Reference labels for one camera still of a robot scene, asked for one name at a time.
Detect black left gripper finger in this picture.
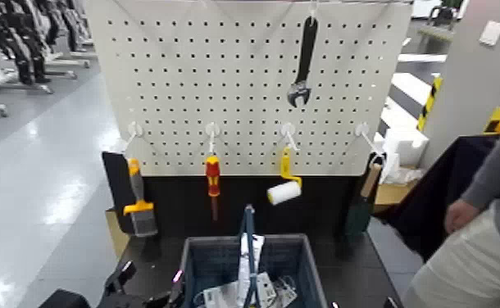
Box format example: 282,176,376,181
166,268,186,308
103,260,139,297

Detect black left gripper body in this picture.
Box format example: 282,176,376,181
102,291,173,308

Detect black handled adjustable wrench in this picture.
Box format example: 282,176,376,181
286,16,319,108

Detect grey sleeved bystander forearm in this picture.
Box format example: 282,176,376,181
461,107,500,211

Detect grey blue plastic crate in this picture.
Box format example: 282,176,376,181
176,233,330,308

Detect bystander bare hand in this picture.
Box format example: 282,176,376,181
444,198,481,235

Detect small white carded package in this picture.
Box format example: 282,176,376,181
202,284,240,308

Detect brown cardboard sheet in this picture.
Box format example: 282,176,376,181
104,208,131,259

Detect tall white packaged item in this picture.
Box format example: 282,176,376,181
238,233,266,297

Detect black stand back panel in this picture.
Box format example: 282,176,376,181
141,174,360,238

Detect black tilted side panel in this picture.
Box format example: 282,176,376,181
102,151,139,235

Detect clear packaged hardware item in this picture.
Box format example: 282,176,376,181
258,271,298,308

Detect red yellow screwdriver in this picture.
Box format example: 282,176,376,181
205,155,222,222

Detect white perforated pegboard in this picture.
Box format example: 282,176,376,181
85,0,414,177

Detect brown cardboard box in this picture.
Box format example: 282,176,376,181
375,179,419,206

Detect black humanoid robot on stand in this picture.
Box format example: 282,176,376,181
34,0,93,53
0,0,53,86

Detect white foam blocks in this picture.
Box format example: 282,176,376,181
372,126,430,185

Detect black cloth covered table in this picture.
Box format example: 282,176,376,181
383,134,500,263

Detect black chair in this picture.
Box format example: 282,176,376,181
428,4,460,28

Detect yellow grey handled paintbrush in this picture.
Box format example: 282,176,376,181
122,158,158,238

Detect blue crate carry handle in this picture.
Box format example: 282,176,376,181
238,204,261,308

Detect yellow handled white paint roller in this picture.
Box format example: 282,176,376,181
266,147,303,206

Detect wooden handled trowel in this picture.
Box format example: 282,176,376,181
345,162,384,237

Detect white wall plate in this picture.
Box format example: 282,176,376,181
479,20,500,47

